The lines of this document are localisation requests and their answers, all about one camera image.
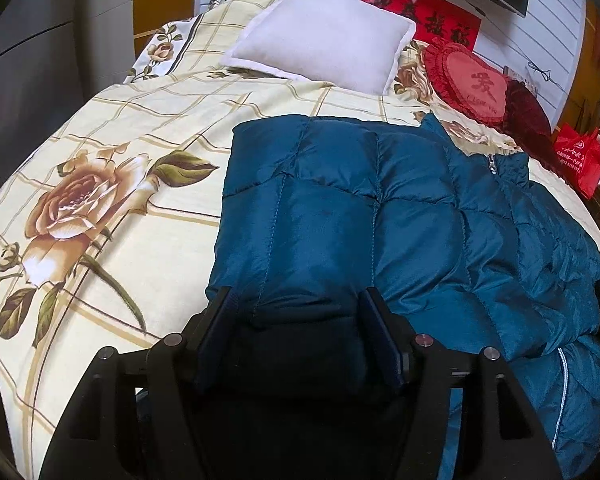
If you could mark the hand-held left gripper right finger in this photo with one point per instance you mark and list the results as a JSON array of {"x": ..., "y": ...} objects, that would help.
[{"x": 380, "y": 317}]

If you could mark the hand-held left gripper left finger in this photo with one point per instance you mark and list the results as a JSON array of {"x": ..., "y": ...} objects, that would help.
[{"x": 219, "y": 317}]

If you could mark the blue puffer jacket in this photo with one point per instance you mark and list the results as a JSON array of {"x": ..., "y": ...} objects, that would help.
[{"x": 380, "y": 200}]

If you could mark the floral checked bed sheet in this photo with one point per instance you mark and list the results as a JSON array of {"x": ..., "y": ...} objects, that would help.
[{"x": 130, "y": 135}]

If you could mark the red heart-shaped cushion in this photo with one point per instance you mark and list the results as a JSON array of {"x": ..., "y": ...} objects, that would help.
[{"x": 470, "y": 82}]

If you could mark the dark red cushion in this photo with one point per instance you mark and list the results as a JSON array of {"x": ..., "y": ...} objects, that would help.
[{"x": 530, "y": 115}]

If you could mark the red shopping bag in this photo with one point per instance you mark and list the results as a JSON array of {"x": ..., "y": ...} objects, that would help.
[{"x": 580, "y": 155}]

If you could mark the white pillow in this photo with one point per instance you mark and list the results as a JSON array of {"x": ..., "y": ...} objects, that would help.
[{"x": 320, "y": 35}]

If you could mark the grey wardrobe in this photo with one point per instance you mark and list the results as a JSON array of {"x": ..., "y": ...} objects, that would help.
[{"x": 40, "y": 50}]

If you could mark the red wall poster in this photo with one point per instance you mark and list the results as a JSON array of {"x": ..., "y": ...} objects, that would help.
[{"x": 445, "y": 20}]

